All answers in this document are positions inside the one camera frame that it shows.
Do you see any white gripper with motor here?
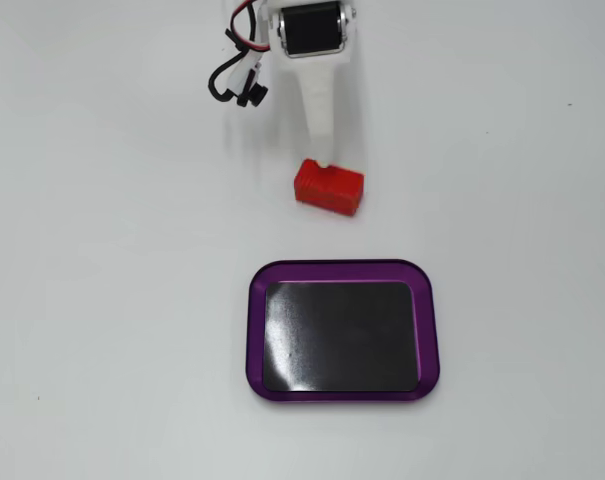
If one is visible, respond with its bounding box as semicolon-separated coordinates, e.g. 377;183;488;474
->
268;0;359;170

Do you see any red textured cube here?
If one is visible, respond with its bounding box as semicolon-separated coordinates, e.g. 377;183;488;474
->
293;158;367;218

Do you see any purple metal tray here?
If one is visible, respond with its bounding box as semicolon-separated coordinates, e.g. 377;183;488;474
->
245;258;441;406

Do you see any small black gripper camera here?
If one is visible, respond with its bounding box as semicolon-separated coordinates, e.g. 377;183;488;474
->
235;81;270;109

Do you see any black cable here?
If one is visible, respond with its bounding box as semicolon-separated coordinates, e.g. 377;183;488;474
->
207;53;249;104

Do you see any red and white cable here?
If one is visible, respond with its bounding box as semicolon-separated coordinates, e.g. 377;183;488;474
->
224;0;272;52

